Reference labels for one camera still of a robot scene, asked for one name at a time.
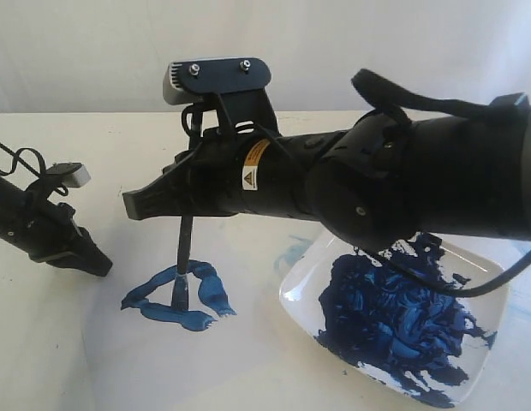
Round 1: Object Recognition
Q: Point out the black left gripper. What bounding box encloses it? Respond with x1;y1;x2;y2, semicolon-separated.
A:
16;203;112;277

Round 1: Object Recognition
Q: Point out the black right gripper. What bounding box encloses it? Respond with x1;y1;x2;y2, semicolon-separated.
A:
122;131;330;221

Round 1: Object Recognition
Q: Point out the black paintbrush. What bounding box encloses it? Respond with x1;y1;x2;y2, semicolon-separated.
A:
171;104;203;312

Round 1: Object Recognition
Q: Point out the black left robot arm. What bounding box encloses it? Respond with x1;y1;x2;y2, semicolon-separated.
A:
0;176;112;277

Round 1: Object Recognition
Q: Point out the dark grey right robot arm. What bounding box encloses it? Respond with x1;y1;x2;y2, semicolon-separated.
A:
123;69;531;251

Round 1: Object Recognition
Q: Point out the white paper sheet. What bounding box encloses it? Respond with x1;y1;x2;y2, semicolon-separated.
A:
81;198;321;410

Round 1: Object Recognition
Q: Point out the white square paint plate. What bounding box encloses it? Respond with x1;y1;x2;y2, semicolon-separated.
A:
279;232;509;408

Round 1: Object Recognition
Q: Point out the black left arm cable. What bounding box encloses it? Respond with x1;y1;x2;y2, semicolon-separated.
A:
0;136;68;198

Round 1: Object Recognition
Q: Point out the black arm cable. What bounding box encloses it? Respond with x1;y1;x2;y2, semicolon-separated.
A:
355;239;531;299
0;136;68;198

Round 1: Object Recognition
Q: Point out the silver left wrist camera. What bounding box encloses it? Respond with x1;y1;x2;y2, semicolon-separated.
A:
45;162;91;188

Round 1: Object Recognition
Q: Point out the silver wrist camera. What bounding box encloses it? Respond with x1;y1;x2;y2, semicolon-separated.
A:
45;162;91;188
163;57;271;106

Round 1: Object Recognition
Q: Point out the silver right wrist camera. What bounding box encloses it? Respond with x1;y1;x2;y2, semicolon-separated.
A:
163;57;271;106

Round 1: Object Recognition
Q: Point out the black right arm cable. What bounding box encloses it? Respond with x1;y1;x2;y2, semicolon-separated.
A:
355;239;531;299

